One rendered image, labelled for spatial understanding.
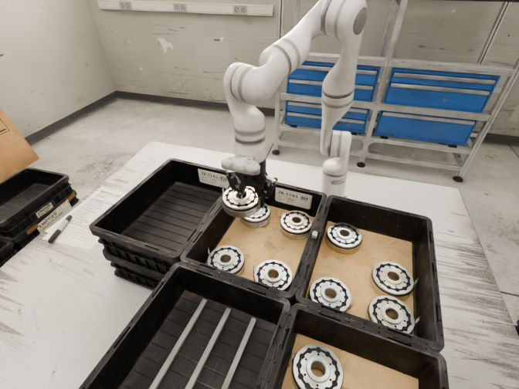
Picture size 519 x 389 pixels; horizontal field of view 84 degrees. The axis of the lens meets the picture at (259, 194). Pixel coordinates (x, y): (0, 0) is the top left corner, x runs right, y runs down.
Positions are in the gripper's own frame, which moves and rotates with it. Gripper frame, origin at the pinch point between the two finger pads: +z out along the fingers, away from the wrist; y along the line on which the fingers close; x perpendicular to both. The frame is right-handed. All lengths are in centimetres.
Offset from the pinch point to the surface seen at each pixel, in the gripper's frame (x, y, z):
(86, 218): 1, 72, 30
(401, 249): -12.9, -43.1, 17.5
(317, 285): 10.0, -21.5, 14.3
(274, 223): -10.3, -3.6, 17.3
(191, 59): -264, 181, 44
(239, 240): 0.6, 4.5, 17.2
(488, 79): -199, -103, 18
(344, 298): 11.6, -28.5, 14.0
